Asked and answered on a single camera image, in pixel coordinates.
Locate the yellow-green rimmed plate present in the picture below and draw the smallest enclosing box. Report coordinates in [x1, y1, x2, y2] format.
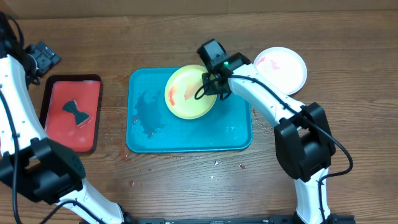
[164, 65, 216, 119]

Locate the white plate with red stain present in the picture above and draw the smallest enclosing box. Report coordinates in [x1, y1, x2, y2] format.
[253, 47, 308, 95]

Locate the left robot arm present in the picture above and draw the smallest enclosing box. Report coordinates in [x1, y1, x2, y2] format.
[1, 12, 134, 224]

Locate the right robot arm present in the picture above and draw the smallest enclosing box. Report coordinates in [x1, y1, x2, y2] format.
[195, 39, 336, 223]

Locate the dark red water tray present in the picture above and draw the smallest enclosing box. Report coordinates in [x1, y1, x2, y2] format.
[39, 74, 103, 154]

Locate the teal plastic serving tray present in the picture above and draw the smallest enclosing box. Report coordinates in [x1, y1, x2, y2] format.
[126, 67, 253, 153]

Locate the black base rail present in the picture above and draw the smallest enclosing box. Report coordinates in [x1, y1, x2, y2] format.
[124, 214, 356, 224]

